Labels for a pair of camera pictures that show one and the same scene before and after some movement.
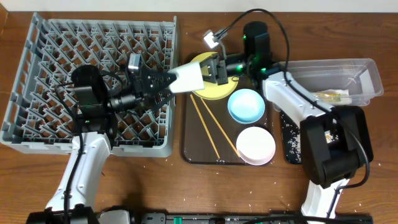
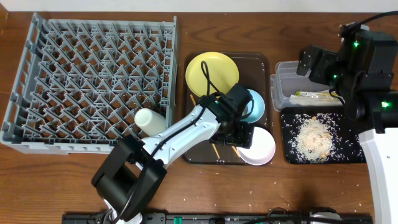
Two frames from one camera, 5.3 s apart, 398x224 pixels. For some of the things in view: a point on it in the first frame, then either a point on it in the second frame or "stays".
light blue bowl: [246, 106] stays
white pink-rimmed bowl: [255, 145] stays
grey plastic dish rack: [54, 45] stays
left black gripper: [140, 86] to [232, 137]
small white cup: [189, 78] to [150, 122]
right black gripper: [211, 63] to [324, 58]
